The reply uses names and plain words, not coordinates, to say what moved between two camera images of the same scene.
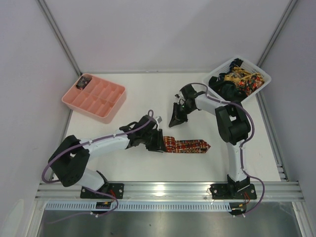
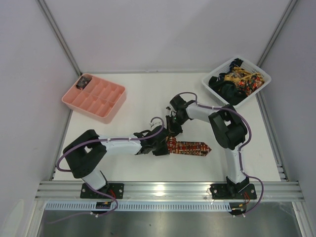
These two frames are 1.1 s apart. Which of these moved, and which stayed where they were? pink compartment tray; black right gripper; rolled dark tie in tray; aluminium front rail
Moved: black right gripper
Stayed: rolled dark tie in tray; pink compartment tray; aluminium front rail
